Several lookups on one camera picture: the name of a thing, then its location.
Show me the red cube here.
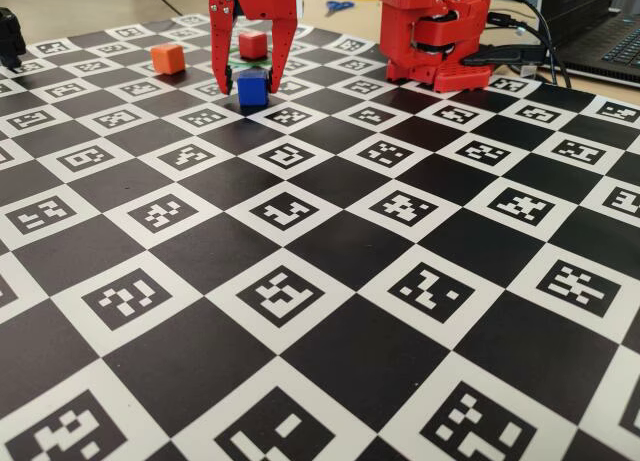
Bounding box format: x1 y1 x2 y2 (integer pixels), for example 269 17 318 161
238 30 267 61

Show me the blue cube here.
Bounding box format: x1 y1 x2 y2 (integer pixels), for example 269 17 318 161
236 69 272 107

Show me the orange cube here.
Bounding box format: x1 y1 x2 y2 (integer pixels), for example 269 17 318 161
150 42 187 76

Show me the black plastic device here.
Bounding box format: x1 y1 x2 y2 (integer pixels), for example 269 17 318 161
0 6 27 72

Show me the black white marker mat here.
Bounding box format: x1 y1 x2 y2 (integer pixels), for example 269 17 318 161
0 11 640 461

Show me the black laptop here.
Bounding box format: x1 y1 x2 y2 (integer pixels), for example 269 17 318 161
542 0 640 80

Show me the green ring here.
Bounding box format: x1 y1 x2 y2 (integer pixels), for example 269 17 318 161
227 44 275 71

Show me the black usb cable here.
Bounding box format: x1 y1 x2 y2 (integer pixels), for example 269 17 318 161
487 11 545 38

